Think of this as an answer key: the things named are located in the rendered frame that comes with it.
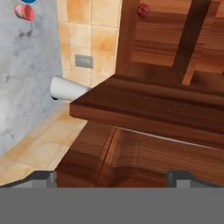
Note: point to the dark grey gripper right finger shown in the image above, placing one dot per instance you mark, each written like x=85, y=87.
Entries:
x=186, y=178

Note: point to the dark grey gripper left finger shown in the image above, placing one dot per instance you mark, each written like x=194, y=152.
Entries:
x=40, y=177

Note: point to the closed brown wooden cabinet door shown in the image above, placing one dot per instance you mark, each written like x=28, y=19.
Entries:
x=140, y=157

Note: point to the blue round plate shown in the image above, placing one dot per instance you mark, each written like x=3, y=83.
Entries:
x=29, y=1

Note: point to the white paper towel roll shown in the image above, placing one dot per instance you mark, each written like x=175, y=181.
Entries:
x=65, y=89

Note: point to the pink red cup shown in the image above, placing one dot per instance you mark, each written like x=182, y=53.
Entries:
x=24, y=11

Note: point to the grey wall outlet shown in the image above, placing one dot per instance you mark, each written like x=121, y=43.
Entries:
x=84, y=61

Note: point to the brown wooden wall cabinet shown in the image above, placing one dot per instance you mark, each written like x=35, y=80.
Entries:
x=172, y=38

